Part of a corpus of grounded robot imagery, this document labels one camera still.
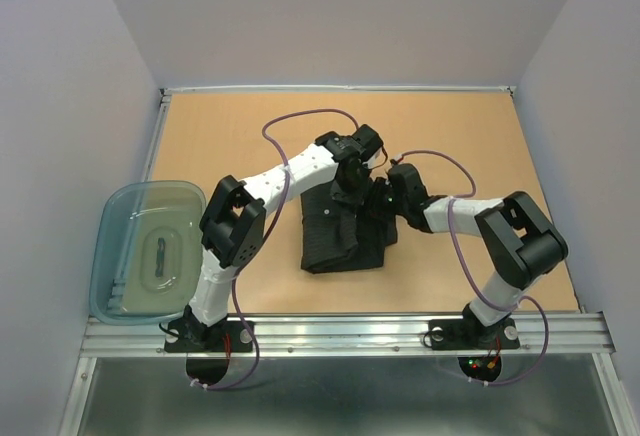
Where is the black pinstriped long sleeve shirt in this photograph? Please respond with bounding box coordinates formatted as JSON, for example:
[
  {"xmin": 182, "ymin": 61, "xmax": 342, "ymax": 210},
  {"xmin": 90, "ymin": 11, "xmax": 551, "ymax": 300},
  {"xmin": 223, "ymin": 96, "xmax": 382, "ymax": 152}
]
[{"xmin": 300, "ymin": 186, "xmax": 398, "ymax": 274}]

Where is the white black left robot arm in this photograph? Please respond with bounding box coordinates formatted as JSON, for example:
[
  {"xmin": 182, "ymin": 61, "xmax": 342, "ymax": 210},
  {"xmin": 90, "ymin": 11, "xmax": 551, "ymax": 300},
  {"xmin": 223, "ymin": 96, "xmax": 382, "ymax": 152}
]
[{"xmin": 178, "ymin": 125, "xmax": 384, "ymax": 351}]

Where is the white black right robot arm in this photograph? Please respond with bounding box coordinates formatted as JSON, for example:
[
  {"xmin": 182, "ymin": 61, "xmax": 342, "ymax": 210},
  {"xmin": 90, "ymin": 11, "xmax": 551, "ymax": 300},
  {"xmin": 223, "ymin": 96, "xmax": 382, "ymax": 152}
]
[{"xmin": 365, "ymin": 164, "xmax": 569, "ymax": 348}]

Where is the clear teal plastic bin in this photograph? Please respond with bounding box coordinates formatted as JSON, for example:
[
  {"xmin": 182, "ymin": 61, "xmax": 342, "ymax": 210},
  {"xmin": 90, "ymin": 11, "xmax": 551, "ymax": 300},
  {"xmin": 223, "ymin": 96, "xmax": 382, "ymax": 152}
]
[{"xmin": 89, "ymin": 180, "xmax": 206, "ymax": 326}]

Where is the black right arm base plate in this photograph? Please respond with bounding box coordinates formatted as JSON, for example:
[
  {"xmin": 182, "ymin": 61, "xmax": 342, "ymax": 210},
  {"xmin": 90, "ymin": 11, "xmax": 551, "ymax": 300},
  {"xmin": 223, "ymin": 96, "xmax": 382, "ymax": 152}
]
[{"xmin": 422, "ymin": 318, "xmax": 520, "ymax": 351}]

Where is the aluminium front mounting rail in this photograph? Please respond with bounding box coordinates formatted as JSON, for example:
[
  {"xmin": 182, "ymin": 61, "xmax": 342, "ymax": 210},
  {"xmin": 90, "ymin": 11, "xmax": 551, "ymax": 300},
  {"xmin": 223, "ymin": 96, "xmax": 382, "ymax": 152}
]
[{"xmin": 80, "ymin": 311, "xmax": 615, "ymax": 358}]

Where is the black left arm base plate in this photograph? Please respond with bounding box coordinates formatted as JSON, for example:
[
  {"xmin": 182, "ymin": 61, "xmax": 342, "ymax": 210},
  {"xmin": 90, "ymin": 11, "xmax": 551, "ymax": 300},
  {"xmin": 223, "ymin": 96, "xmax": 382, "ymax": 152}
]
[{"xmin": 159, "ymin": 320, "xmax": 254, "ymax": 354}]

